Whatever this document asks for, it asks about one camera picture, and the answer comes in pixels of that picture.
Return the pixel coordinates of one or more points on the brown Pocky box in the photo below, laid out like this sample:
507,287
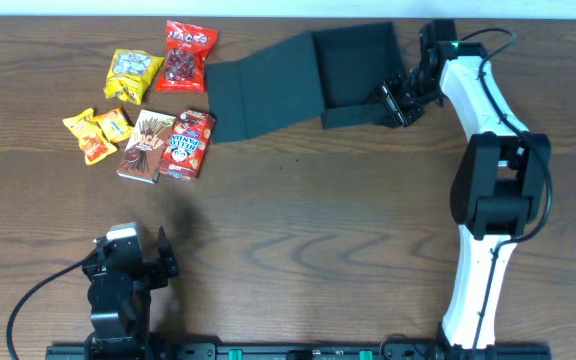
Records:
146,146

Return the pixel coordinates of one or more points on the black mounting rail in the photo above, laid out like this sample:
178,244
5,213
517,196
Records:
390,351

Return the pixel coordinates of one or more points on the orange yellow candy packet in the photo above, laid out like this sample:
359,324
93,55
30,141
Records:
90,137

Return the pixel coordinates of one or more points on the yellow blue candy packet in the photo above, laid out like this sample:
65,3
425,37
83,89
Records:
114,125

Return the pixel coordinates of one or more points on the black foldable container box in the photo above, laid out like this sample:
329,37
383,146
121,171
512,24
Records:
330,74

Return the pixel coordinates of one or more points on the red Hacks candy bag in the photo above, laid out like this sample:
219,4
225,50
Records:
188,46

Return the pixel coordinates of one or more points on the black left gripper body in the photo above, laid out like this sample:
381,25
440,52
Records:
155,279

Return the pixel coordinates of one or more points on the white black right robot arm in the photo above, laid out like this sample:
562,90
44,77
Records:
501,195

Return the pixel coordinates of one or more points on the red Hello Panda box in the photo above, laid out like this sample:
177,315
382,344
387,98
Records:
187,144

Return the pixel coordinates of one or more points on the yellow snack bag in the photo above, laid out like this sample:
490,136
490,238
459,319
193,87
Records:
130,74

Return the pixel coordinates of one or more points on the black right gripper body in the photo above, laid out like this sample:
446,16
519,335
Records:
401,103

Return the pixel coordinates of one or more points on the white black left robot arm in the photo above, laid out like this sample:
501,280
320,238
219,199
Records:
121,326

